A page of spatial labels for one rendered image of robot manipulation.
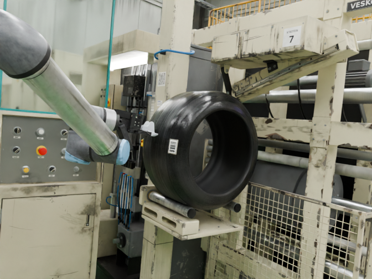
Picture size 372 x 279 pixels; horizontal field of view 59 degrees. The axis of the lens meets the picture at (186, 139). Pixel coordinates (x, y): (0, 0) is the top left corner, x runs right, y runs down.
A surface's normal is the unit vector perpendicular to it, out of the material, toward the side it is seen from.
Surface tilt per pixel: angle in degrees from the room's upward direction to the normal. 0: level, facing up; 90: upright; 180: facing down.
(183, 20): 90
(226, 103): 79
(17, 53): 107
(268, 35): 90
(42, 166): 90
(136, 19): 90
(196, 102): 53
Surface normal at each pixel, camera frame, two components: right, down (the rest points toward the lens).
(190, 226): 0.59, 0.10
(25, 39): 0.75, -0.06
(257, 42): -0.80, -0.04
